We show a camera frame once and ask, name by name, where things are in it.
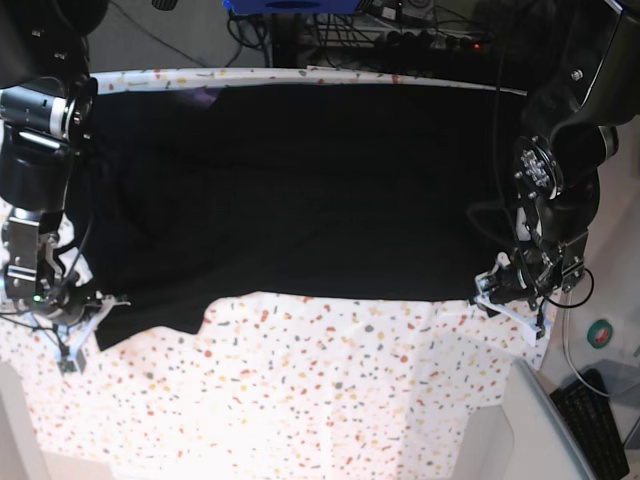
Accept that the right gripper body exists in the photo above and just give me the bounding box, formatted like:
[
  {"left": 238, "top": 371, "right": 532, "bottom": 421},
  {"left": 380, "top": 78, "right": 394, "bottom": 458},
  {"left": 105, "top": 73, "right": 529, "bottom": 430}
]
[{"left": 1, "top": 283, "right": 131, "bottom": 373}]

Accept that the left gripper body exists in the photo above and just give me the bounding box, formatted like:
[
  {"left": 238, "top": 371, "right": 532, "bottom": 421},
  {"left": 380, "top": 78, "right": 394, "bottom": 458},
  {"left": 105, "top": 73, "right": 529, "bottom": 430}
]
[{"left": 474, "top": 251, "right": 595, "bottom": 343}]

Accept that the black t-shirt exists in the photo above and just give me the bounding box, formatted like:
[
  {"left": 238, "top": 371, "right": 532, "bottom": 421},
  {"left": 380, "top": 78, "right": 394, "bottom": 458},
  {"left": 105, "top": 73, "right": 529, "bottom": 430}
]
[{"left": 66, "top": 85, "right": 525, "bottom": 350}]

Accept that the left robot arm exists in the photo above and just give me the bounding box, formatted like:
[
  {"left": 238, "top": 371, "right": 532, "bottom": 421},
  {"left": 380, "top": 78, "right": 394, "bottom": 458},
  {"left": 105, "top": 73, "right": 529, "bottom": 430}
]
[{"left": 474, "top": 1, "right": 639, "bottom": 345}]

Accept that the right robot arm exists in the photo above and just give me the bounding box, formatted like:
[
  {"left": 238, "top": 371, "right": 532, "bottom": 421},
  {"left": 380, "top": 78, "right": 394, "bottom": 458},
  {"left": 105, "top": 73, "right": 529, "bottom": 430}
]
[{"left": 1, "top": 1, "right": 126, "bottom": 373}]

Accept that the black keyboard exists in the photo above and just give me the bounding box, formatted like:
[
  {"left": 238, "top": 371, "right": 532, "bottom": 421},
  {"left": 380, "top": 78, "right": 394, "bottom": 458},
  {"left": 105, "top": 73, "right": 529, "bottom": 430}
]
[{"left": 550, "top": 380, "right": 630, "bottom": 480}]

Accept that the grey laptop lid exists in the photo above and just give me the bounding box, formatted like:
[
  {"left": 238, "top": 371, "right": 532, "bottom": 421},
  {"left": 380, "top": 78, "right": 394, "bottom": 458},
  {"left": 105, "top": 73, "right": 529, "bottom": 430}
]
[{"left": 502, "top": 360, "right": 596, "bottom": 480}]

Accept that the terrazzo pattern tablecloth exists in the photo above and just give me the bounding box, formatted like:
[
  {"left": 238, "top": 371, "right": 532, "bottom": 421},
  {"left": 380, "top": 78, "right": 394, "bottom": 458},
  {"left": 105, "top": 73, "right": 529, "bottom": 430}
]
[{"left": 1, "top": 69, "right": 550, "bottom": 479}]

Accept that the blue device at top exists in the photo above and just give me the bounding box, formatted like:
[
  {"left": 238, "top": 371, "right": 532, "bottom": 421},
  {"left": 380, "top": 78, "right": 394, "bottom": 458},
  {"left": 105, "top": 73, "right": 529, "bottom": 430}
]
[{"left": 222, "top": 0, "right": 372, "bottom": 15}]

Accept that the white usb cable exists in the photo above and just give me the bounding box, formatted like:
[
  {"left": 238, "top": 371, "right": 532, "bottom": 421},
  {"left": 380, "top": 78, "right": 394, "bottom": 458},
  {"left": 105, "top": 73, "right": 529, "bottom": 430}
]
[{"left": 562, "top": 262, "right": 640, "bottom": 398}]

